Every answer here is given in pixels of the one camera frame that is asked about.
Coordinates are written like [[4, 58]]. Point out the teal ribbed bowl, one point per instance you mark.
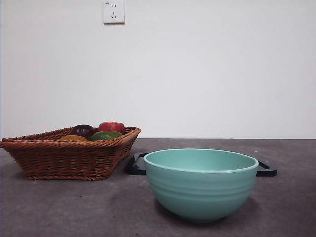
[[201, 192]]

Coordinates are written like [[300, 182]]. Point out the brown fuzzy kiwi fruit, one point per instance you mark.
[[72, 138]]

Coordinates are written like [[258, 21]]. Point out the red apple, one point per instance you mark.
[[111, 126]]

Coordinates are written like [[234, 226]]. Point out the dark teal rectangular tray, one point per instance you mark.
[[135, 165]]

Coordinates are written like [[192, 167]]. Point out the green avocado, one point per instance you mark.
[[106, 135]]

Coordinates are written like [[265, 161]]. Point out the dark purple round fruit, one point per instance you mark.
[[82, 129]]

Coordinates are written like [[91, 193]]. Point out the brown wicker basket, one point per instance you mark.
[[61, 158]]

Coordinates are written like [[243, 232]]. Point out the white wall socket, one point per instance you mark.
[[114, 12]]

